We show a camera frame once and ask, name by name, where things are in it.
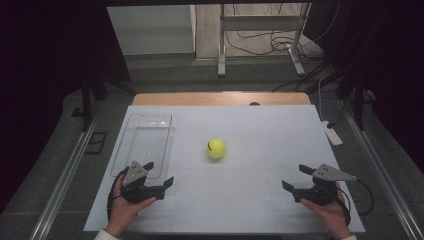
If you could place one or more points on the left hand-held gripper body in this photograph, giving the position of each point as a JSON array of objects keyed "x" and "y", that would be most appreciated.
[{"x": 135, "y": 175}]

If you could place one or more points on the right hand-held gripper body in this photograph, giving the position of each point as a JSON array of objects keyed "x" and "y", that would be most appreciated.
[{"x": 320, "y": 193}]

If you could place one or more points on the clear plastic tray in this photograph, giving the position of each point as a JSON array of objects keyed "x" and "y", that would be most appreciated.
[{"x": 150, "y": 140}]

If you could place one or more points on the yellow tennis ball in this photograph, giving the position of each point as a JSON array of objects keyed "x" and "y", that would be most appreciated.
[{"x": 216, "y": 148}]

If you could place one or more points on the person's right hand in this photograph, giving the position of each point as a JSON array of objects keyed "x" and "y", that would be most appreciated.
[{"x": 330, "y": 216}]

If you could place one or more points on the person's left hand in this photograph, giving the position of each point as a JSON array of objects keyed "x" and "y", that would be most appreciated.
[{"x": 121, "y": 213}]

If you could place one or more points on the white power strip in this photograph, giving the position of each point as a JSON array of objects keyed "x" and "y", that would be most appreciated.
[{"x": 331, "y": 133}]

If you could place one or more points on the white board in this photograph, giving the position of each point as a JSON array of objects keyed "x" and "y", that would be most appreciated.
[{"x": 250, "y": 133}]

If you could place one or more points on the black metal stand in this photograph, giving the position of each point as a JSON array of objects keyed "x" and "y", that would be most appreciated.
[
  {"x": 86, "y": 106},
  {"x": 358, "y": 106}
]

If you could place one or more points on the black table grommet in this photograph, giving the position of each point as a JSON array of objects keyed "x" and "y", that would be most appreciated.
[{"x": 254, "y": 103}]

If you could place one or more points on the wooden table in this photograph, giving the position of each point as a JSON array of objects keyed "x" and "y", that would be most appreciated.
[{"x": 200, "y": 99}]

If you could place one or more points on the dark curtain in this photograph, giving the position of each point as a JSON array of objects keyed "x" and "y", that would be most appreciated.
[
  {"x": 40, "y": 83},
  {"x": 396, "y": 66}
]

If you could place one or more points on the white cabinet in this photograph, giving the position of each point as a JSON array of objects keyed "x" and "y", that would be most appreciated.
[{"x": 150, "y": 30}]

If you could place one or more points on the black rectangular frame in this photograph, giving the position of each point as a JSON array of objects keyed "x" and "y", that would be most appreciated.
[{"x": 96, "y": 143}]

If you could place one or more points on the aluminium rail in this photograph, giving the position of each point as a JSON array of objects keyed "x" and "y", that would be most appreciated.
[
  {"x": 382, "y": 173},
  {"x": 66, "y": 180}
]

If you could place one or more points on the white metal desk frame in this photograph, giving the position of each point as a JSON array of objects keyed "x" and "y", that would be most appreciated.
[{"x": 260, "y": 23}]

